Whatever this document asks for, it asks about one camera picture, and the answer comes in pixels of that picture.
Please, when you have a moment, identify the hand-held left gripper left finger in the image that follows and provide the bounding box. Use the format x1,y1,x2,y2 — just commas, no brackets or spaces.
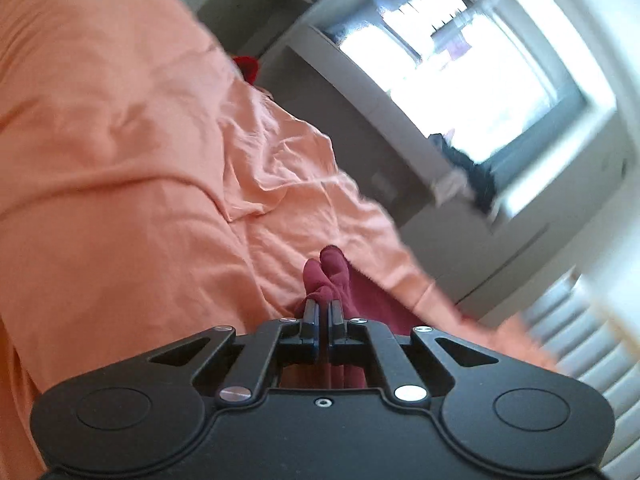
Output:
147,299,321,407

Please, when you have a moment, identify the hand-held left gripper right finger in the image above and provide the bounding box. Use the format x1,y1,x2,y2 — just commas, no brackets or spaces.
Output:
327,299,501,404

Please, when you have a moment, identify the maroon long-sleeve shirt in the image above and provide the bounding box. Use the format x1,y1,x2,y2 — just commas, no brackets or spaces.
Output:
280,245,418,391

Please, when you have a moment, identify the pile of dark clothes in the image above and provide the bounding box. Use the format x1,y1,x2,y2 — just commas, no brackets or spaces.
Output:
429,132,501,213

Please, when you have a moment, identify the white garment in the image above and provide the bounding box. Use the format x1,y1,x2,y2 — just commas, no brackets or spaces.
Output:
434,166,476,202

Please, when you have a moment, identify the grey window seat cabinet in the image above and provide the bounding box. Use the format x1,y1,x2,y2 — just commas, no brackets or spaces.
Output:
257,25,506,311

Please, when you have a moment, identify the orange duvet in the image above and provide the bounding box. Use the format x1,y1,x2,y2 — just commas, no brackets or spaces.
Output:
0,0,566,480

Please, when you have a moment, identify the grey padded headboard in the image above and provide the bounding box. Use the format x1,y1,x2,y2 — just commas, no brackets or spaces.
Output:
522,267,640,441

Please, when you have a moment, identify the red plush item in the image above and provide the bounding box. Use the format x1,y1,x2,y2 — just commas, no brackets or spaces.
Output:
232,55,262,84

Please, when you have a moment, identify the window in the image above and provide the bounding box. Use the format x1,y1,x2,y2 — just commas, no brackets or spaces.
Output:
322,0,588,163

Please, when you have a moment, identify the hanging purple garment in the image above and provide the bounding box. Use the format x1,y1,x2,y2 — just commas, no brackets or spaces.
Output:
440,35,473,61

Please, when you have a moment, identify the open grey wardrobe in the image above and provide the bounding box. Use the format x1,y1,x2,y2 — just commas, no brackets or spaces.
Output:
197,0,313,63

